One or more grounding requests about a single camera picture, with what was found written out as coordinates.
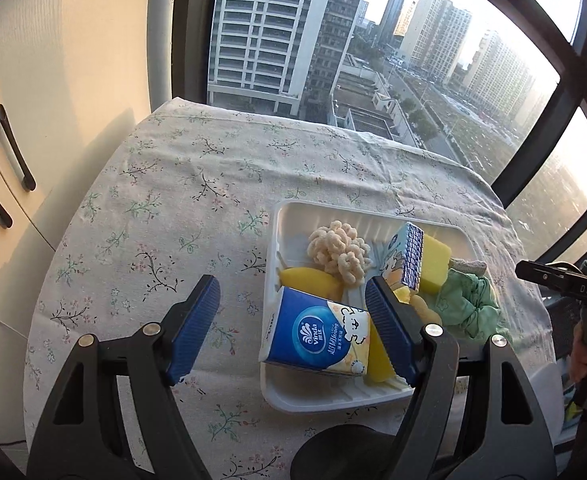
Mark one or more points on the white cabinet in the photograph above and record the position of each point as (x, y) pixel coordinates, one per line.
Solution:
(73, 85)

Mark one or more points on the grey knit pad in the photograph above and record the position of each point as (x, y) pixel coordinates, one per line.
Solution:
(468, 266)

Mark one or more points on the white bobbly scrunchie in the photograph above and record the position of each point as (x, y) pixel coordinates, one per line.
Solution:
(336, 252)

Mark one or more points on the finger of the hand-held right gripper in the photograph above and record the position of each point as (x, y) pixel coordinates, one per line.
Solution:
(543, 275)

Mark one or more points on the black window frame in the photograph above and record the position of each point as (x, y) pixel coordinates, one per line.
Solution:
(548, 110)

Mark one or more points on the blue tissue pack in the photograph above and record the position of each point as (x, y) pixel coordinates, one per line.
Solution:
(313, 332)

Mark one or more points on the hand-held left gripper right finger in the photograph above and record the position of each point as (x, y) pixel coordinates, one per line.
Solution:
(388, 330)

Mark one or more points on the small striped tissue pack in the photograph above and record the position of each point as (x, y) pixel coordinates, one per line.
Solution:
(406, 260)

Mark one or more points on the white foam tray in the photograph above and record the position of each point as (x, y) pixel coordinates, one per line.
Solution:
(293, 230)

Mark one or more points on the black plastic bucket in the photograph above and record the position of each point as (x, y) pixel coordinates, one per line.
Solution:
(343, 452)

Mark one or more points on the green scrunchie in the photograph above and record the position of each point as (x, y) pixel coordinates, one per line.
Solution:
(468, 300)

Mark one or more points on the large yellow sponge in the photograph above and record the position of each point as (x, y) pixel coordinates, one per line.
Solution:
(378, 365)

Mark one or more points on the small yellow sponge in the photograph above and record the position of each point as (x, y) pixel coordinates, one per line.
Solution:
(436, 260)

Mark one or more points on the beige makeup sponge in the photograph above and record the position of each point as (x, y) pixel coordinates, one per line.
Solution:
(426, 312)

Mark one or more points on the white high-rise building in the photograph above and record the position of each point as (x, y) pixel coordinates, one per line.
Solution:
(263, 25)

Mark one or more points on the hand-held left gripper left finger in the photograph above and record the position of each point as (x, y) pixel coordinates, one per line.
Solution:
(193, 330)

